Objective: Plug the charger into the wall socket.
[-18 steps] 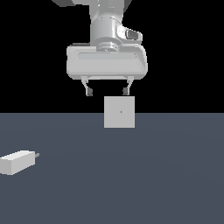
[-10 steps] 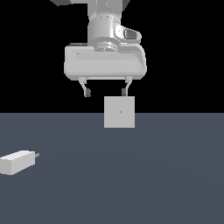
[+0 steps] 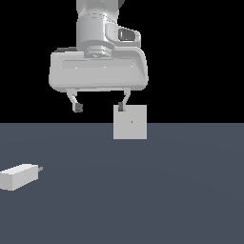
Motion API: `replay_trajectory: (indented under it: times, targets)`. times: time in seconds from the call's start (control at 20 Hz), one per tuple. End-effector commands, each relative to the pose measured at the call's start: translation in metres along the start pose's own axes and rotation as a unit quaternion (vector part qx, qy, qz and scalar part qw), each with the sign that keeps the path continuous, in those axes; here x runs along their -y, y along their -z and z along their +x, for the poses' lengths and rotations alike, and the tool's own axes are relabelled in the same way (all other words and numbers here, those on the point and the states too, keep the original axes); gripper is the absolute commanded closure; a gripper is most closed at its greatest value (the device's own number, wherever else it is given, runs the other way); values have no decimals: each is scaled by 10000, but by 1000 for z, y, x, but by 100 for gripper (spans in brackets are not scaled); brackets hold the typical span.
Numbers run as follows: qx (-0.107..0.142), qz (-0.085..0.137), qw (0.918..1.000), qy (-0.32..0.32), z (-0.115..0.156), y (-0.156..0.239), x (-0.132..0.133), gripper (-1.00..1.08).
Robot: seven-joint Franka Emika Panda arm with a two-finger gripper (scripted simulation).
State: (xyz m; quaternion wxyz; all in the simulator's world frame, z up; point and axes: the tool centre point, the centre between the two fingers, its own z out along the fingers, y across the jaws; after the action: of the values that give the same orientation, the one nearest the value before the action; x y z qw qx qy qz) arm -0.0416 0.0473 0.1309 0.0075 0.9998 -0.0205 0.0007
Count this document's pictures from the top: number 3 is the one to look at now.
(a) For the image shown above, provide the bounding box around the white square block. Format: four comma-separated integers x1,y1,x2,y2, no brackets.
112,104,148,140

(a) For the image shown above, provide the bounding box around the white charger block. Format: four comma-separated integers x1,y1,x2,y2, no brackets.
0,163,44,192

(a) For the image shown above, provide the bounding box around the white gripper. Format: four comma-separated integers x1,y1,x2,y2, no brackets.
48,47,150,113

